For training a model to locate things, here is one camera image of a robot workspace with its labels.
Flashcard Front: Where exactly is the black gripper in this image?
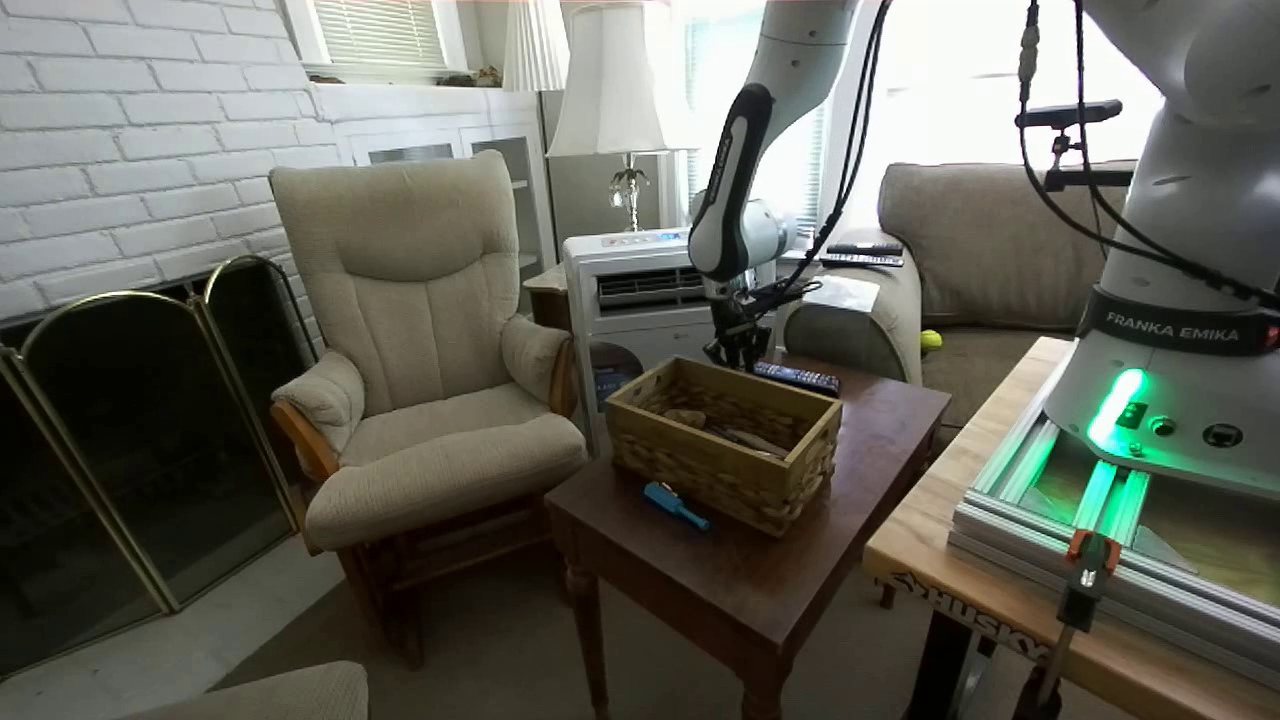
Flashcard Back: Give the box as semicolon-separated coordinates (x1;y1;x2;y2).
707;286;774;370

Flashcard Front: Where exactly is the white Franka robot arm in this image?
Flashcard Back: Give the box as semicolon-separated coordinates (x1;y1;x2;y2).
686;0;1280;495

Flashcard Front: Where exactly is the large black remote control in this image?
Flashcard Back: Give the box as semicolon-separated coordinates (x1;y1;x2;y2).
752;362;839;395

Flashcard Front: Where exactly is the white portable air conditioner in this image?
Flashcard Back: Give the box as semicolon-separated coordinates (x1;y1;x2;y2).
563;229;712;455

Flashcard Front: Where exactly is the woven wicker basket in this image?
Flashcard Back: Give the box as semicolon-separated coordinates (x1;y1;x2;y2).
605;357;843;538

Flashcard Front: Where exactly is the blue plastic toy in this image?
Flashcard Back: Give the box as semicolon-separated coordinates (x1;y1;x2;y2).
644;479;707;532

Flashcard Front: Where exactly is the yellow tennis ball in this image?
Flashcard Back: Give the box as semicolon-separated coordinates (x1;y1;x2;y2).
919;329;942;352

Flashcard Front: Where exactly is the dark wooden side table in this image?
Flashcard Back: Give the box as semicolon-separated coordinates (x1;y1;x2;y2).
543;370;947;720

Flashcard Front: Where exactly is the white table lamp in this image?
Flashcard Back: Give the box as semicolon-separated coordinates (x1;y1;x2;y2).
551;0;697;223

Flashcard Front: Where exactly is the light wooden robot table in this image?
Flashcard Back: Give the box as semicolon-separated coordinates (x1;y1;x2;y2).
863;335;1280;720

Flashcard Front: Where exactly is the beige sofa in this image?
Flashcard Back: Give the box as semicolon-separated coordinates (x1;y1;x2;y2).
773;165;1105;434

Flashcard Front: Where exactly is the beige glider armchair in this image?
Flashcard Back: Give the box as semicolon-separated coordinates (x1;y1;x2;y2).
267;152;588;655

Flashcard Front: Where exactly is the white built-in cabinet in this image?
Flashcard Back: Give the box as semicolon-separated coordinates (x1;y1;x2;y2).
310;85;554;276

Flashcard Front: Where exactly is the black brass fireplace screen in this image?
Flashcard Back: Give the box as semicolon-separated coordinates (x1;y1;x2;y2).
0;258;310;676

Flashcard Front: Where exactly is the black camera stand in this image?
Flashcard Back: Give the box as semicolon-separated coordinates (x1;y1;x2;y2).
1016;101;1130;194

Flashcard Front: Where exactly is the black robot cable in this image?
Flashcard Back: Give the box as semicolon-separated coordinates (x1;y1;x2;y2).
1011;0;1280;313

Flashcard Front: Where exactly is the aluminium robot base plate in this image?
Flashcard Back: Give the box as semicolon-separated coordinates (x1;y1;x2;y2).
947;414;1280;685

